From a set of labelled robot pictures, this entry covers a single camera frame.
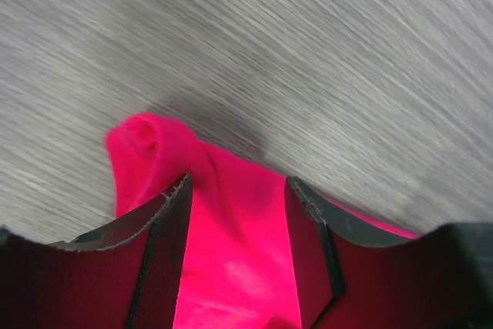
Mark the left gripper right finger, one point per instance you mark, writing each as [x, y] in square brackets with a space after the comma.
[352, 274]

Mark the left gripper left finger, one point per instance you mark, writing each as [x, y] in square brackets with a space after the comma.
[124, 274]

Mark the red t shirt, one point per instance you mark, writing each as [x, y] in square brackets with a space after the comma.
[237, 269]

